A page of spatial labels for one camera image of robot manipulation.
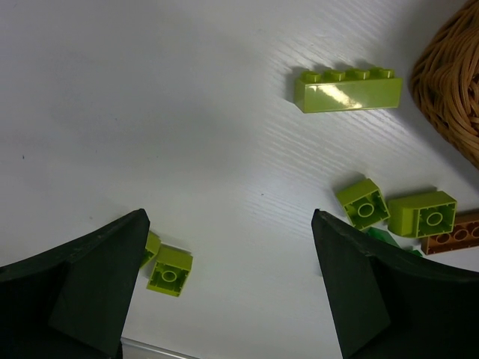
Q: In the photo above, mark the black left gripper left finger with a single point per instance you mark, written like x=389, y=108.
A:
x=72, y=301

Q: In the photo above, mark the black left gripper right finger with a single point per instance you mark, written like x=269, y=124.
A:
x=388, y=303

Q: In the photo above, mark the small dark green lego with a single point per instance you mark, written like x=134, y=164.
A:
x=382, y=235

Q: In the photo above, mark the lime sloped lego brick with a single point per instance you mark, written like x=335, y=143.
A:
x=422, y=215

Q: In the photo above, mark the lime lego brick left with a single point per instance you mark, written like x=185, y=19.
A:
x=152, y=247

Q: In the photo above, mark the lime lego brick right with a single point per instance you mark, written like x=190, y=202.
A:
x=171, y=270

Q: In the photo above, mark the brown lego brick near basket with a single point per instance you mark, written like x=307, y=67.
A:
x=464, y=235

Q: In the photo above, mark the lime square lego brick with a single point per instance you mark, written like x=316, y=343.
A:
x=363, y=204

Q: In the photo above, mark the lime long lego brick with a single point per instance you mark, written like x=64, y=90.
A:
x=350, y=90

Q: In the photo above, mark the brown wicker divided basket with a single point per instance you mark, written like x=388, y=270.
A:
x=444, y=81

